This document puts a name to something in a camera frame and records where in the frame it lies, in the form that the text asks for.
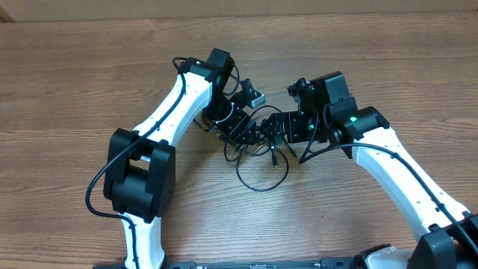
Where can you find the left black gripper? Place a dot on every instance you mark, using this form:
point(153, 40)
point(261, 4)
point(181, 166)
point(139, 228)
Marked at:
point(237, 127)

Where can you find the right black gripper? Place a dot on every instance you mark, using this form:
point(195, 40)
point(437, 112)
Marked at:
point(291, 120)

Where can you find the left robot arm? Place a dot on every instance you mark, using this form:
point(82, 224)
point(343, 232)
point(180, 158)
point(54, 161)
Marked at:
point(140, 174)

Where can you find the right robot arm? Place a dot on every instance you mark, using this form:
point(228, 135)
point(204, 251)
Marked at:
point(444, 229)

